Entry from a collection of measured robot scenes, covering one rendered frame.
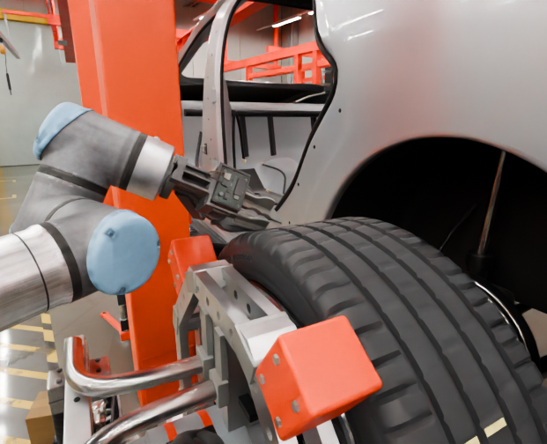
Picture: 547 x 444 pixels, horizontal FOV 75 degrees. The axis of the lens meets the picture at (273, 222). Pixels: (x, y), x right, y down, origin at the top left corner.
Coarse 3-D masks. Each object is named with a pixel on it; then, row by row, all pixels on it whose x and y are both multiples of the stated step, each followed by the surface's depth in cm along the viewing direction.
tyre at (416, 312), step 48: (240, 240) 59; (288, 240) 50; (336, 240) 52; (384, 240) 51; (288, 288) 46; (336, 288) 41; (384, 288) 42; (432, 288) 44; (480, 288) 46; (384, 336) 37; (432, 336) 39; (480, 336) 41; (384, 384) 34; (432, 384) 35; (480, 384) 37; (528, 384) 40; (384, 432) 33; (432, 432) 33; (480, 432) 35; (528, 432) 37
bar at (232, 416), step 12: (228, 348) 47; (228, 360) 48; (228, 372) 48; (240, 372) 49; (240, 384) 50; (228, 408) 50; (240, 408) 51; (228, 420) 50; (240, 420) 51; (228, 432) 51
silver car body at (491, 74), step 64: (256, 0) 218; (320, 0) 92; (384, 0) 73; (448, 0) 61; (512, 0) 52; (384, 64) 75; (448, 64) 62; (512, 64) 53; (192, 128) 282; (256, 128) 308; (320, 128) 101; (384, 128) 77; (448, 128) 64; (512, 128) 55; (256, 192) 276; (320, 192) 101
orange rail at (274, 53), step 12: (276, 12) 1345; (276, 36) 1368; (276, 48) 1043; (288, 48) 974; (300, 48) 934; (312, 48) 900; (228, 60) 1281; (240, 60) 1178; (252, 60) 1124; (264, 60) 1071; (276, 60) 1044; (288, 72) 1330
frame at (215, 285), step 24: (216, 264) 57; (192, 288) 55; (216, 288) 49; (240, 288) 49; (192, 312) 66; (216, 312) 46; (240, 312) 43; (264, 312) 43; (240, 336) 39; (264, 336) 38; (240, 360) 39; (192, 384) 81; (264, 408) 36; (264, 432) 37; (312, 432) 36
